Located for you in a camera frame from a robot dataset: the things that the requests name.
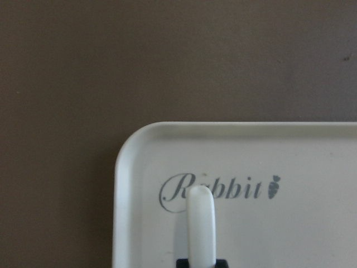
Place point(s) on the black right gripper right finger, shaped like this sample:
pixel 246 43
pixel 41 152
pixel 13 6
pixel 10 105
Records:
pixel 221 263

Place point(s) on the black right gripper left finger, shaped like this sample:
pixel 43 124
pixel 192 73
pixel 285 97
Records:
pixel 182 263

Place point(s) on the white ceramic spoon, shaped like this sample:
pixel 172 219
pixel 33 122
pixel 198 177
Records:
pixel 201 229

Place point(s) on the cream rabbit tray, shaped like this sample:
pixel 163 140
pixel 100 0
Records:
pixel 285 192

